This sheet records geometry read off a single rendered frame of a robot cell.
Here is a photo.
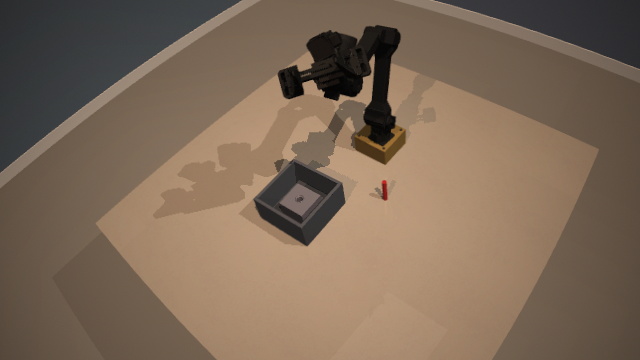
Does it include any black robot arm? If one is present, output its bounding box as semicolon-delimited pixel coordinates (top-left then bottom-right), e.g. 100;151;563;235
306;25;401;146

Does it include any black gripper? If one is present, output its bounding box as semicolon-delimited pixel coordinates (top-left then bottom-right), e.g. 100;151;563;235
277;45;371;99

